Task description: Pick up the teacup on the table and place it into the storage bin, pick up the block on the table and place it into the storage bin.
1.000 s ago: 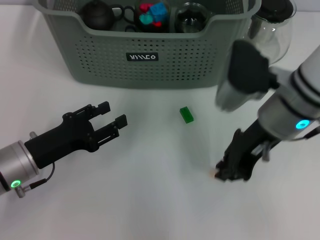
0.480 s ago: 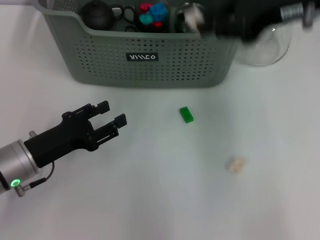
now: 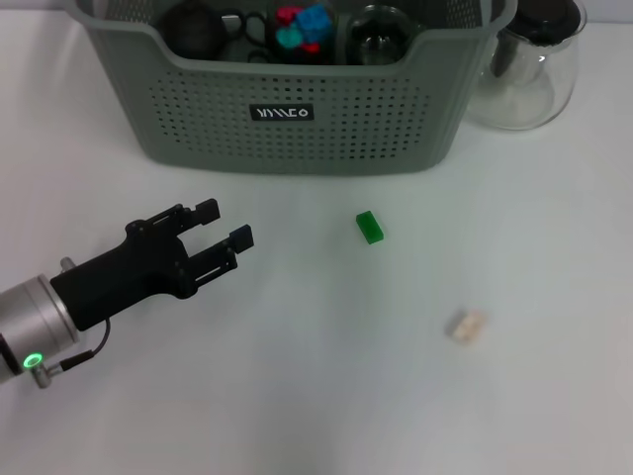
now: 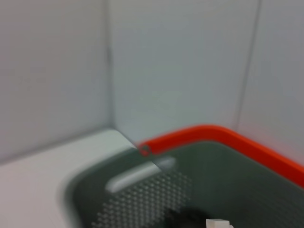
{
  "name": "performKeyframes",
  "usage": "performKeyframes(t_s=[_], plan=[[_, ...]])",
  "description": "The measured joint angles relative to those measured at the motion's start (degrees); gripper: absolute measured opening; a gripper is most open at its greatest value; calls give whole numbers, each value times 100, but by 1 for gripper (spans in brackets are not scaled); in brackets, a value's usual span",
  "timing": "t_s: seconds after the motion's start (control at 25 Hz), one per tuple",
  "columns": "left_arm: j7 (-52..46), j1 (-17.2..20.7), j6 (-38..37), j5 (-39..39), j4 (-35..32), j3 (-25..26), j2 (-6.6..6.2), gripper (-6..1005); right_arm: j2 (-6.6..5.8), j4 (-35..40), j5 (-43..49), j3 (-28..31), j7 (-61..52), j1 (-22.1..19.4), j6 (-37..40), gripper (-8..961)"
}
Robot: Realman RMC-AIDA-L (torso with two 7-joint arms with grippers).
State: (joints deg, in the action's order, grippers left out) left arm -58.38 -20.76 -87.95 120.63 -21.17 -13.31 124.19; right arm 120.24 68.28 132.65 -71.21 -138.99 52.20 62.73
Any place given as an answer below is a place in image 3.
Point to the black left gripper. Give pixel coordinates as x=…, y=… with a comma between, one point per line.
x=123, y=282

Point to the green rectangular toy brick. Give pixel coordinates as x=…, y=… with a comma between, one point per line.
x=369, y=227

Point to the red sloped toy brick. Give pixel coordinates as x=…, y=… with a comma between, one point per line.
x=311, y=48

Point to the teal square toy plate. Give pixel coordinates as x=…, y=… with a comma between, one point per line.
x=288, y=38

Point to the dark red curved toy brick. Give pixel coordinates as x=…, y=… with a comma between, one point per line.
x=284, y=15

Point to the blue square toy plate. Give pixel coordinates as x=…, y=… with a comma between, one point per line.
x=314, y=20

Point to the cream toy brick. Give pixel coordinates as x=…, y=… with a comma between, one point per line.
x=467, y=327

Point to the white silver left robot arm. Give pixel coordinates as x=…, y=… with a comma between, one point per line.
x=27, y=326

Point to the grey-green perforated storage bin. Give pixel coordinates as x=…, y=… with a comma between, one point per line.
x=346, y=123

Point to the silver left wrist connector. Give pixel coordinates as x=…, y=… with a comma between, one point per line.
x=66, y=262

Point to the dark clay teapot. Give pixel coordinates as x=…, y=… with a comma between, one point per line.
x=190, y=32

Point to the glass carafe with black lid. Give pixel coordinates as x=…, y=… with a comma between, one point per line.
x=524, y=89

